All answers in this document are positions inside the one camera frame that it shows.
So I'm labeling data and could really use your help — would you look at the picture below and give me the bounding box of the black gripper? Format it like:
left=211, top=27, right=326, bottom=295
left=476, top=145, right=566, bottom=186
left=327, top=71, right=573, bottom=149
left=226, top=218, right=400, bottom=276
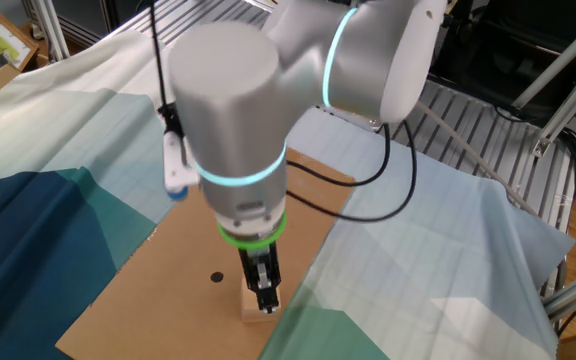
left=237, top=244, right=283, bottom=315

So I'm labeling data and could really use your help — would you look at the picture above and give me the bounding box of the light wooden cube block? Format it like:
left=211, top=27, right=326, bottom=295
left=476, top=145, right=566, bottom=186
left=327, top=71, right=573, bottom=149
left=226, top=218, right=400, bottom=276
left=240, top=282, right=283, bottom=324

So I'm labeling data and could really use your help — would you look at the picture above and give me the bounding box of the brown cardboard sheet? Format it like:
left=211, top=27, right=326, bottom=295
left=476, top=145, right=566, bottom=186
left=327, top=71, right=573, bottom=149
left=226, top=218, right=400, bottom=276
left=55, top=147, right=358, bottom=360

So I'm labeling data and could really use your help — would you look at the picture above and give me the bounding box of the blue green white tablecloth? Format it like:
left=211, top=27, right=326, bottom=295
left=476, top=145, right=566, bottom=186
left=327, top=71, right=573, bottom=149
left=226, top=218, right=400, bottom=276
left=0, top=29, right=576, bottom=360

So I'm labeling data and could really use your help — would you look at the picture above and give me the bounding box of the black electronics box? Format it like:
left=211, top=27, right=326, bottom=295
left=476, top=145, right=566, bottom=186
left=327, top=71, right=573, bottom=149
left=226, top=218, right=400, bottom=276
left=437, top=0, right=576, bottom=119

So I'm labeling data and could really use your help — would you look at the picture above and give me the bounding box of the green flange ring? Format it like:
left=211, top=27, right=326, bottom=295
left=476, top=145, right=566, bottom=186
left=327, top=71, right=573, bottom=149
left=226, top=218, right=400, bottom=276
left=216, top=210, right=289, bottom=251

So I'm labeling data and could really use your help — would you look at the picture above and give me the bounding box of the silver wrist camera blue cap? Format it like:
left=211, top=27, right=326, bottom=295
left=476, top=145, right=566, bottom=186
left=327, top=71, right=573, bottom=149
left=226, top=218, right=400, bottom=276
left=161, top=129, right=202, bottom=202

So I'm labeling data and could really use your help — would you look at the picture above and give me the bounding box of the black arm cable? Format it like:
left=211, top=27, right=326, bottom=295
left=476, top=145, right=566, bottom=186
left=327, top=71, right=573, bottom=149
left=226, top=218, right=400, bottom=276
left=285, top=120, right=418, bottom=223
left=285, top=122, right=392, bottom=188

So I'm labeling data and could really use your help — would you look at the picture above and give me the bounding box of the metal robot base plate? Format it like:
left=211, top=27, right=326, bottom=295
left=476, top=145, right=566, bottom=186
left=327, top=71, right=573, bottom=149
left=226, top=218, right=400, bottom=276
left=312, top=103, right=387, bottom=133

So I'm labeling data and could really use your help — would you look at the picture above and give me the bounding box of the grey hose cable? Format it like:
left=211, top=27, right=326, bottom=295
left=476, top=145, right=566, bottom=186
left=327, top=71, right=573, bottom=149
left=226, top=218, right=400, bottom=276
left=414, top=99, right=540, bottom=217

